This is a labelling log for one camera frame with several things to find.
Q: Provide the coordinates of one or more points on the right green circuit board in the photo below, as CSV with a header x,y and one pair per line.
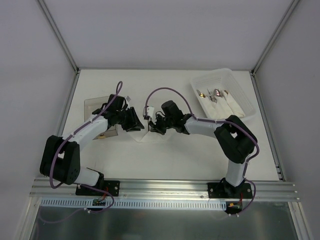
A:
x,y
234,205

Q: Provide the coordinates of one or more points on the aluminium frame post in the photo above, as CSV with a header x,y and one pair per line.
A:
x,y
57,33
275,35

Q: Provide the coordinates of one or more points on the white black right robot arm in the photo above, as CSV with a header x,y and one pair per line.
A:
x,y
237,142

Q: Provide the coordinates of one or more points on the aluminium front rail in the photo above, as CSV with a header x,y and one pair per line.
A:
x,y
152,189

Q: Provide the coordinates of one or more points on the left aluminium frame post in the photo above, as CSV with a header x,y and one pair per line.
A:
x,y
57,33

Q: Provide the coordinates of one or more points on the white perforated plastic basket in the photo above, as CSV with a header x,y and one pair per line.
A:
x,y
223,79

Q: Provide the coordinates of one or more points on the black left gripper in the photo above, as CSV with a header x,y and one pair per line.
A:
x,y
128,118

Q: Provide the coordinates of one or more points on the green circuit board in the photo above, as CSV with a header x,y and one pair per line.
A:
x,y
234,205
98,201

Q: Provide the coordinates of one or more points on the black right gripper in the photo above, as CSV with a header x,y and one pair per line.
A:
x,y
159,124

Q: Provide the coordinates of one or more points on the left green circuit board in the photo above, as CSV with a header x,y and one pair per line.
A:
x,y
98,201

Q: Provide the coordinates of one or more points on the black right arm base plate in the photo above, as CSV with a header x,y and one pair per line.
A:
x,y
224,190

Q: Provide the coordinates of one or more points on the silver fork in basket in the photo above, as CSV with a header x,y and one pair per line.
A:
x,y
212,96

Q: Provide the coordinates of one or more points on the silver spoon in basket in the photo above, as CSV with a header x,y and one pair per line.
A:
x,y
217,93

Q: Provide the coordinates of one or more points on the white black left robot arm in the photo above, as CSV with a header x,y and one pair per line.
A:
x,y
61,157

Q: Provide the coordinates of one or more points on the white slotted cable duct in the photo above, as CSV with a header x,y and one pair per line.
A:
x,y
149,204

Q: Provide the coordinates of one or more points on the white paper napkin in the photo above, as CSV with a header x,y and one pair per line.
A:
x,y
144,136

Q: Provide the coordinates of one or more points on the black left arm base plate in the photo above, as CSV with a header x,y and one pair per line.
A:
x,y
98,190

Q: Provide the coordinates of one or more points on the rolled napkin in basket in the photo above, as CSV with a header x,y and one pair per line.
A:
x,y
234,106

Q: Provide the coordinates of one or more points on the right aluminium frame post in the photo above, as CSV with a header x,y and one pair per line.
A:
x,y
275,35

